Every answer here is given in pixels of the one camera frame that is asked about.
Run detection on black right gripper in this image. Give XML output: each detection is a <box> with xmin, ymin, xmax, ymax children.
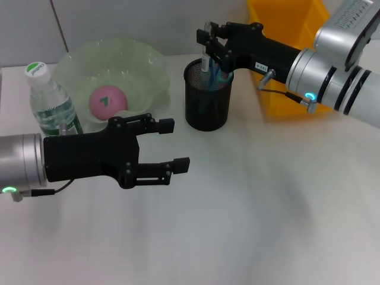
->
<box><xmin>195</xmin><ymin>21</ymin><xmax>303</xmax><ymax>83</ymax></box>

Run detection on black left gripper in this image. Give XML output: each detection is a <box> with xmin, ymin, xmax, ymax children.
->
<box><xmin>43</xmin><ymin>113</ymin><xmax>191</xmax><ymax>190</ymax></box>

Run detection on grey ballpoint pen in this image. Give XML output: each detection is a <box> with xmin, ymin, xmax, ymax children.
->
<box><xmin>201</xmin><ymin>20</ymin><xmax>213</xmax><ymax>72</ymax></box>

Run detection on blue scissors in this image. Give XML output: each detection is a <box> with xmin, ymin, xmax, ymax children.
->
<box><xmin>198</xmin><ymin>58</ymin><xmax>234</xmax><ymax>113</ymax></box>

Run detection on pink toy peach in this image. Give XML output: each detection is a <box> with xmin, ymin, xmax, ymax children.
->
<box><xmin>88</xmin><ymin>85</ymin><xmax>129</xmax><ymax>121</ymax></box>

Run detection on clear water bottle green label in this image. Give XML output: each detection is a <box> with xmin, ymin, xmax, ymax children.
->
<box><xmin>24</xmin><ymin>61</ymin><xmax>84</xmax><ymax>138</ymax></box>

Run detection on black mesh pen cup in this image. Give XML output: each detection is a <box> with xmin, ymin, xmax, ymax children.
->
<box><xmin>183</xmin><ymin>58</ymin><xmax>235</xmax><ymax>132</ymax></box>

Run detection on pale green glass fruit plate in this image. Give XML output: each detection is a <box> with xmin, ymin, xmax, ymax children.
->
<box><xmin>55</xmin><ymin>36</ymin><xmax>172</xmax><ymax>124</ymax></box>

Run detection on yellow plastic bin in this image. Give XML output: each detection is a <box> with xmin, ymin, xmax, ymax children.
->
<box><xmin>246</xmin><ymin>0</ymin><xmax>334</xmax><ymax>116</ymax></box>

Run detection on grey right arm cable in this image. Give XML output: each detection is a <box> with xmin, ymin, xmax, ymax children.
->
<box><xmin>257</xmin><ymin>68</ymin><xmax>311</xmax><ymax>105</ymax></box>

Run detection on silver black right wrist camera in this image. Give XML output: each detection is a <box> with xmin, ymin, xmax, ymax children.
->
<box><xmin>314</xmin><ymin>0</ymin><xmax>380</xmax><ymax>72</ymax></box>

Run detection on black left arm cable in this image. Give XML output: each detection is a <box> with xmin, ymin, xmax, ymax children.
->
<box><xmin>31</xmin><ymin>179</ymin><xmax>74</xmax><ymax>197</ymax></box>

